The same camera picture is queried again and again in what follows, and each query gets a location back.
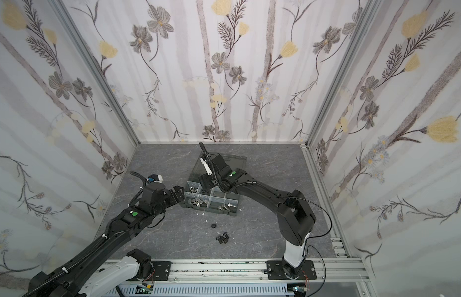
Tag steel hex nut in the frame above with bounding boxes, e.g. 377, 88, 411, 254
189, 187, 201, 194

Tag steel wing nut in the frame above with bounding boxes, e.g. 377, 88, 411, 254
190, 199, 207, 208

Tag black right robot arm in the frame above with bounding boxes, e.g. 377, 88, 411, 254
200, 142, 317, 279

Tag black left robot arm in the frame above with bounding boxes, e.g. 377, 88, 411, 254
24, 172, 185, 297

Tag green plastic organizer box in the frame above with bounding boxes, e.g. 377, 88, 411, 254
181, 153, 242, 216

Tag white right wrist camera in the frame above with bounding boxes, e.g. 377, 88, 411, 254
200, 157, 213, 176

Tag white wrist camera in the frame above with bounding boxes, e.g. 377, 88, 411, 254
200, 157, 213, 176
148, 174, 163, 183

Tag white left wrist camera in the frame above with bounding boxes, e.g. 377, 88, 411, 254
148, 174, 163, 183

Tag white perforated cable duct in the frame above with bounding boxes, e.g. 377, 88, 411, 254
119, 283, 295, 297

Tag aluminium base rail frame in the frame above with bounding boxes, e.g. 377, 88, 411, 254
61, 257, 376, 297

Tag left aluminium corner post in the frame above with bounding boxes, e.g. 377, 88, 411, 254
47, 0, 141, 146

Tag aluminium corner post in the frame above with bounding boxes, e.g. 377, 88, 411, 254
305, 0, 382, 147
47, 0, 141, 146

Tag right aluminium corner post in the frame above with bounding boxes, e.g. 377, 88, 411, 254
305, 0, 382, 147

